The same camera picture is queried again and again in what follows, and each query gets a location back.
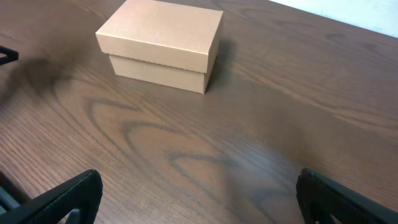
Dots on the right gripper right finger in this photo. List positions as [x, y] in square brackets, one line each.
[322, 200]

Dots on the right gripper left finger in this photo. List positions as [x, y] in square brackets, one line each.
[78, 198]

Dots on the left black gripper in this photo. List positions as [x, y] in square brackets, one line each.
[9, 55]

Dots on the brown cardboard box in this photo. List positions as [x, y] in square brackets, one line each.
[164, 43]

